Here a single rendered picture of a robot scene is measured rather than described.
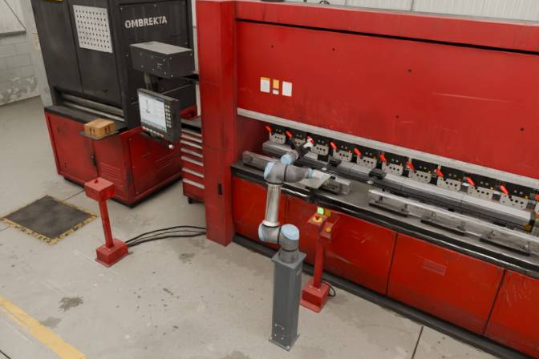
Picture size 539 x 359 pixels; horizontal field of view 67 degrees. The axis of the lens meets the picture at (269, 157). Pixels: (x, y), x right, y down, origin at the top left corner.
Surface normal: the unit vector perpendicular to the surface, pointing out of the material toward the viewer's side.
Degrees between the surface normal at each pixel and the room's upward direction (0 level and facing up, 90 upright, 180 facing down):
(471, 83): 90
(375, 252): 90
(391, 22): 90
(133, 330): 0
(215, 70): 90
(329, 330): 0
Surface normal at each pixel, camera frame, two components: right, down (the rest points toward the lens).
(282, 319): -0.52, 0.36
